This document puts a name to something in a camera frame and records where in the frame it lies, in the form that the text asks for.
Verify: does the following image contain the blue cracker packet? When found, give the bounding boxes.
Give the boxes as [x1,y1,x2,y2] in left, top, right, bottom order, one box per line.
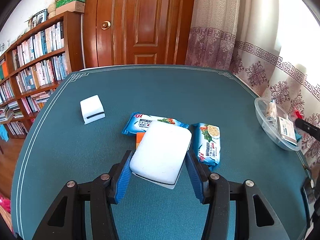
[192,122,221,172]
[121,112,189,136]

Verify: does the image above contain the large white sponge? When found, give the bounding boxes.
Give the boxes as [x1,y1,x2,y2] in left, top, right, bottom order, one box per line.
[130,121,191,189]

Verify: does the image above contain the orange yellow block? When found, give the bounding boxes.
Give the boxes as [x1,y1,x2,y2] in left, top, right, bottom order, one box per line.
[136,132,145,148]

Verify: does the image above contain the small white sponge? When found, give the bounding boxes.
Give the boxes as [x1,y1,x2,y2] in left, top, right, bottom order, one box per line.
[80,95,105,125]

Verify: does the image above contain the clear snack bag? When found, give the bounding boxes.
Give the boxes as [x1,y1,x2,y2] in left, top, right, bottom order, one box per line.
[265,99,277,120]

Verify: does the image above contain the clear plastic bowl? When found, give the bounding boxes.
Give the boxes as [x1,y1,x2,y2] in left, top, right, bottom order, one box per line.
[254,98,300,151]

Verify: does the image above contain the white blue medicine box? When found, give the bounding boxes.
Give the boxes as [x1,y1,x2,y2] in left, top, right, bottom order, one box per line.
[277,116,297,146]

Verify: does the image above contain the red balloon glue packet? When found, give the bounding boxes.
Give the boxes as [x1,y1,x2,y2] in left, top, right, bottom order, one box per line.
[293,110,303,119]

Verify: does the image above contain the wooden bookshelf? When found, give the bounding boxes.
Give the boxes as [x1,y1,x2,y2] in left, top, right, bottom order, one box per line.
[1,11,84,139]

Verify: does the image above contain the patterned curtain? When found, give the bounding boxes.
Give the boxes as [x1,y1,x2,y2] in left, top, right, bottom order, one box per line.
[184,0,320,170]

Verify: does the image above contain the brass door knob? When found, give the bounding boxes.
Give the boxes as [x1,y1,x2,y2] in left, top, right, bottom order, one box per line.
[101,21,111,30]

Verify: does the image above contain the wooden door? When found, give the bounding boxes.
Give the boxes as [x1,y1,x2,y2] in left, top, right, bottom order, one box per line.
[83,0,194,68]

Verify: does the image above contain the brown strap wristwatch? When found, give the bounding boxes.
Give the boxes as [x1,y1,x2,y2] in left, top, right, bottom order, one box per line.
[301,164,316,204]

